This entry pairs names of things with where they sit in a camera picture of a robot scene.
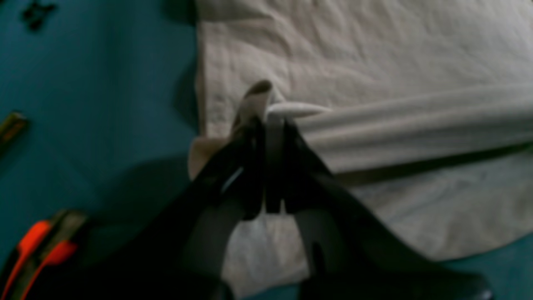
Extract beige T-shirt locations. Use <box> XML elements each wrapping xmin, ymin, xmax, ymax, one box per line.
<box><xmin>187</xmin><ymin>0</ymin><xmax>533</xmax><ymax>299</ymax></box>

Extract blue table cloth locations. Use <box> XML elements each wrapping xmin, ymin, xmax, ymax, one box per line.
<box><xmin>0</xmin><ymin>0</ymin><xmax>533</xmax><ymax>300</ymax></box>

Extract small black clips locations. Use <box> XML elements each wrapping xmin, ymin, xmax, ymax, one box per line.
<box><xmin>21</xmin><ymin>0</ymin><xmax>58</xmax><ymax>32</ymax></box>

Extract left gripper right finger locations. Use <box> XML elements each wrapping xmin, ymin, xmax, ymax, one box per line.
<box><xmin>283</xmin><ymin>120</ymin><xmax>494</xmax><ymax>300</ymax></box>

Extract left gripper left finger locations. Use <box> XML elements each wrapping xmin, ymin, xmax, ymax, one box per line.
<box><xmin>28</xmin><ymin>118</ymin><xmax>264</xmax><ymax>300</ymax></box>

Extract orange black utility knife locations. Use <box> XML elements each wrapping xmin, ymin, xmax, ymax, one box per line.
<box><xmin>1</xmin><ymin>210</ymin><xmax>90</xmax><ymax>300</ymax></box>

